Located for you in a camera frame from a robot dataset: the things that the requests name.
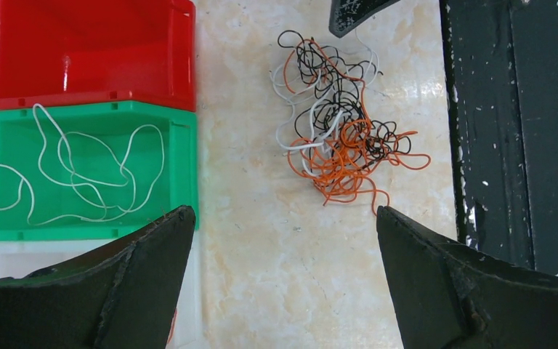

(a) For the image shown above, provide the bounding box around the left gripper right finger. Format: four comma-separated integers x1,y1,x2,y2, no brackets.
376,206,558,348

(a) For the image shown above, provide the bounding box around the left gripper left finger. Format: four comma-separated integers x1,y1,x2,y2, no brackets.
0,206,196,348

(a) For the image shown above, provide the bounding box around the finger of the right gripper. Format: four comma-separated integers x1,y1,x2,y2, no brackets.
328,0,398,38

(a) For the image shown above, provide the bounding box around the orange cable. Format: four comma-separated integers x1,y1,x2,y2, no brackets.
166,308,179,345

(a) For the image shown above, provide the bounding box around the cable pile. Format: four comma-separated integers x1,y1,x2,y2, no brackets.
269,29,432,217

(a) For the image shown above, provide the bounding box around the white cable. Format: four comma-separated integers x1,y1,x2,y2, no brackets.
0,103,166,228

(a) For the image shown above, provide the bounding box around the white plastic bin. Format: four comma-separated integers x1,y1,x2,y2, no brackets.
0,234,206,348

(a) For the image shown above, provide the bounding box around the green plastic bin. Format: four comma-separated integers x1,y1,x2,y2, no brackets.
0,102,198,241

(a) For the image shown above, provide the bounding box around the red plastic bin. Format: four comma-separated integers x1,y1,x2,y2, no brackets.
0,1,196,111

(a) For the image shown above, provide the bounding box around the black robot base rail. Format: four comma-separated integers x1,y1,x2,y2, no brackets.
440,1,558,275

